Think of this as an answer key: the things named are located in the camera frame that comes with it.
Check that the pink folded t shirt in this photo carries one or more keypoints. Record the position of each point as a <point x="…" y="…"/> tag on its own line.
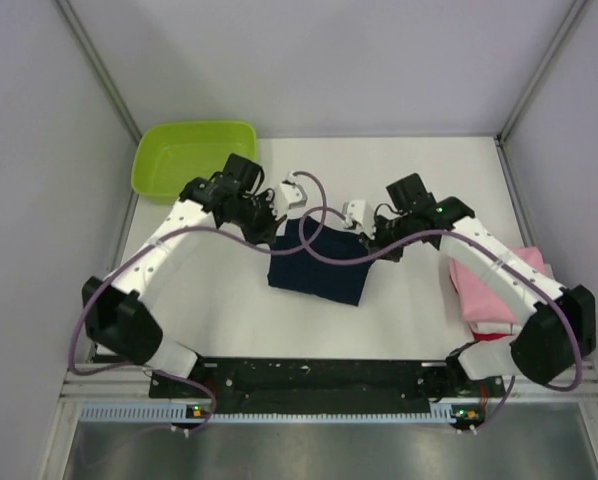
<point x="530" y="255"/>

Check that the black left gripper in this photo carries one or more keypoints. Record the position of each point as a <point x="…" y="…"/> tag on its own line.
<point x="269" y="227"/>

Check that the navy blue t shirt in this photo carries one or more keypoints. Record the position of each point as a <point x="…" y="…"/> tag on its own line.
<point x="302" y="273"/>

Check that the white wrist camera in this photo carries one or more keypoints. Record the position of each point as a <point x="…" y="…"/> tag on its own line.
<point x="359" y="217"/>
<point x="289" y="194"/>

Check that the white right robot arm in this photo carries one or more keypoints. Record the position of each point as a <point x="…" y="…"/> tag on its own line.
<point x="553" y="327"/>

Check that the lime green plastic basin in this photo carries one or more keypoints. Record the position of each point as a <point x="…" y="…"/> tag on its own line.
<point x="170" y="155"/>

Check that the grey slotted cable duct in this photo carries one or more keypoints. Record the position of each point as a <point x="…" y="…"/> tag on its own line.
<point x="186" y="414"/>

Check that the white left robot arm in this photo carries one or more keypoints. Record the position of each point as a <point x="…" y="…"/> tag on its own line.
<point x="118" y="311"/>

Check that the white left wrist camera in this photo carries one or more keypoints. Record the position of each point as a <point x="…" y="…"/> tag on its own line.
<point x="289" y="194"/>

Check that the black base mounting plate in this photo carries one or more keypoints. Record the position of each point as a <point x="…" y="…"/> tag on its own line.
<point x="243" y="385"/>

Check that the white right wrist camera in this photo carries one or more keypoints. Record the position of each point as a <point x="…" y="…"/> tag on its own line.
<point x="359" y="217"/>

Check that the red folded t shirt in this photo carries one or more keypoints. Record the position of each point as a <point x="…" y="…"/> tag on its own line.
<point x="482" y="337"/>

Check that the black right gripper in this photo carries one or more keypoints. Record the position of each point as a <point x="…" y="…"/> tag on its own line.
<point x="376" y="244"/>

